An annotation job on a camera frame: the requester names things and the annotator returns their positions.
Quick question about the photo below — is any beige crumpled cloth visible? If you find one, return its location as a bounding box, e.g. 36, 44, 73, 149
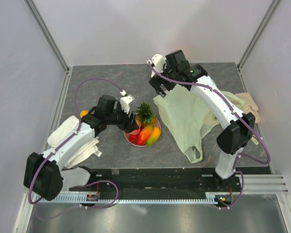
235, 92, 260, 125

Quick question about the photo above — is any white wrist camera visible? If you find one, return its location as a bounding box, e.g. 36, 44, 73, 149
120, 90, 136, 114
149, 54, 166, 73

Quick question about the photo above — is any small yellow fake fruit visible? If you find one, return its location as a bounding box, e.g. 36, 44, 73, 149
80, 110, 88, 118

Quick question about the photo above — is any slotted cable duct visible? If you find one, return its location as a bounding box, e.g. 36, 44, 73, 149
40, 192, 218, 204

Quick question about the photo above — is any white folded towel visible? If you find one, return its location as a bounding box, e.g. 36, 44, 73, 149
45, 116, 102, 169

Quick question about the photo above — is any pink plate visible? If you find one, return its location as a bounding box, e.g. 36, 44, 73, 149
124, 115, 162, 147

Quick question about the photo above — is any green avocado print plastic bag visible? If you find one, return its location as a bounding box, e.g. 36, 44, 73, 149
152, 77, 246, 164

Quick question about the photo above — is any fake pineapple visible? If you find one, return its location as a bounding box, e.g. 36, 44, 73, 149
136, 101, 156, 127

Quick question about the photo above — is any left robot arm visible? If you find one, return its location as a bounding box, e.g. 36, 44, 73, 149
23, 95, 138, 201

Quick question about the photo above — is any fake peach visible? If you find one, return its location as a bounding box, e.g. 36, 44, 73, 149
130, 115, 143, 135

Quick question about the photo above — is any fake red bell pepper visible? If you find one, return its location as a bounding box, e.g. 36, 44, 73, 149
129, 134, 138, 145

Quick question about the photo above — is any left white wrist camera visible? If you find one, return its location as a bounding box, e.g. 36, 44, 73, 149
120, 90, 136, 114

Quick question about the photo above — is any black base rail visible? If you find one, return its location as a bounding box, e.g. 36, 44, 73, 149
68, 167, 241, 195

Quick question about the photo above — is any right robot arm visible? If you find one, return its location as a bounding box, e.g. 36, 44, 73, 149
147, 50, 255, 191

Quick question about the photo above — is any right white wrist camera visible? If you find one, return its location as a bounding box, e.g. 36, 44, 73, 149
149, 54, 166, 73

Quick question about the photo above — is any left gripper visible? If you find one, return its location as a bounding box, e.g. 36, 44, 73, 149
106, 102, 139, 133

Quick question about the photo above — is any fake red orange mango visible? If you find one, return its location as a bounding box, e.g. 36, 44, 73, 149
138, 125, 154, 146

